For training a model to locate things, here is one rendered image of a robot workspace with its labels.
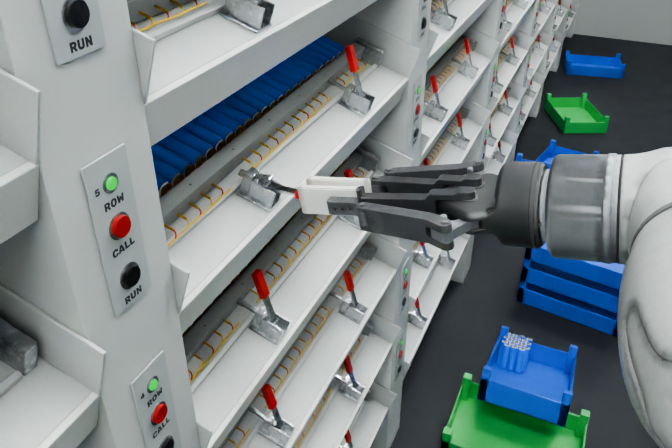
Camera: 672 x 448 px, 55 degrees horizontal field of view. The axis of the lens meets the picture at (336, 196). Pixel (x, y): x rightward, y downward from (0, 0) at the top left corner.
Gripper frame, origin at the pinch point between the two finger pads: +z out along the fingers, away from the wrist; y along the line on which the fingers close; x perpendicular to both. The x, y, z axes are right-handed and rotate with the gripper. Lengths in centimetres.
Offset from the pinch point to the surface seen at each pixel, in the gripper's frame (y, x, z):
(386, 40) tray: 42.3, 4.3, 9.7
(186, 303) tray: -16.7, -1.8, 7.0
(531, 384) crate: 73, -93, -3
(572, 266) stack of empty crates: 109, -80, -9
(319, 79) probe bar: 24.5, 4.2, 12.9
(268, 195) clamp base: -1.0, 0.3, 7.3
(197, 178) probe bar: -4.9, 4.0, 12.4
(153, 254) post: -19.7, 5.2, 5.5
